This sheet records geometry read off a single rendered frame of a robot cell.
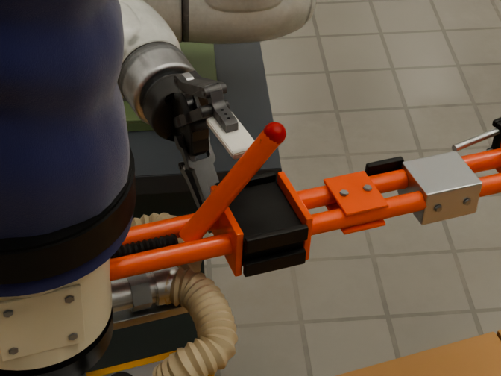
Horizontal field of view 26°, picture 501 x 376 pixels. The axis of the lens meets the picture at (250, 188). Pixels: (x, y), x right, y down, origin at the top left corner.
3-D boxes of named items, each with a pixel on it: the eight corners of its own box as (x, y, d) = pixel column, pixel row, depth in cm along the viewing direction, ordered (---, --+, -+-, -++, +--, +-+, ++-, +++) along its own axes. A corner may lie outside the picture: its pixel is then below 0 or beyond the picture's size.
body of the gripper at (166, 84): (197, 60, 128) (230, 102, 122) (200, 118, 133) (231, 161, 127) (138, 76, 126) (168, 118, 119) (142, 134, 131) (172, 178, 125)
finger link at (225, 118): (218, 104, 116) (218, 80, 114) (238, 130, 113) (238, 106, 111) (206, 107, 116) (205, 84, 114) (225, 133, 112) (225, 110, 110)
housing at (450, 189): (422, 228, 119) (428, 196, 116) (394, 190, 124) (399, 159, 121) (478, 215, 121) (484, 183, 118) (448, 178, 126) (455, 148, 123)
